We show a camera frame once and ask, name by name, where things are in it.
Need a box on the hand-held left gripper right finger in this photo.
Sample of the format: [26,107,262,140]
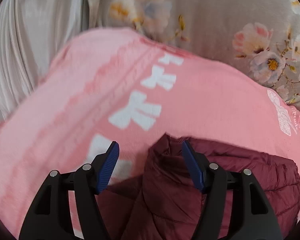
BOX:
[181,140,283,240]

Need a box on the maroon puffer jacket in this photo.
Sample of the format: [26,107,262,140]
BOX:
[95,134,300,240]

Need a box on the grey floral bed sheet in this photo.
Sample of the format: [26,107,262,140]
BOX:
[85,0,300,119]

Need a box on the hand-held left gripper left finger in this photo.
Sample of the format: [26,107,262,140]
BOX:
[19,141,120,240]

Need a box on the pink printed blanket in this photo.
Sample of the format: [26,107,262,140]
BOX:
[0,27,300,240]

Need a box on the silver satin curtain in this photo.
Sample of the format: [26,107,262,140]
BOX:
[0,0,90,129]

